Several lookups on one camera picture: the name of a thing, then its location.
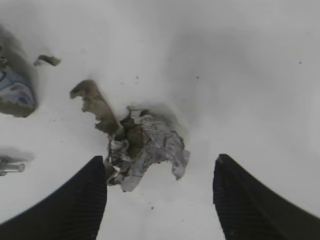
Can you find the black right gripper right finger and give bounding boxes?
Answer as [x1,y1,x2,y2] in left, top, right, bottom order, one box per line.
[212,154,320,240]

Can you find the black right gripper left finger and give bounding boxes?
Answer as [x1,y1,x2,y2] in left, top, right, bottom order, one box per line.
[0,156,107,240]

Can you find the paper piece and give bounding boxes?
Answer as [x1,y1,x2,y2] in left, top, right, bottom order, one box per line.
[69,79,190,192]

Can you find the small torn paper scrap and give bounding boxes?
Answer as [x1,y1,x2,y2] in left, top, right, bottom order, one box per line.
[0,25,38,118]

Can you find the grey ballpoint pen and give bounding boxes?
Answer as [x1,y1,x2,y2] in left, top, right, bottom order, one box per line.
[0,159,25,177]

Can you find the tiny paper crumb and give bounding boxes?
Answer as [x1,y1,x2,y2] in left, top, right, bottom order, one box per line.
[33,54,61,67]

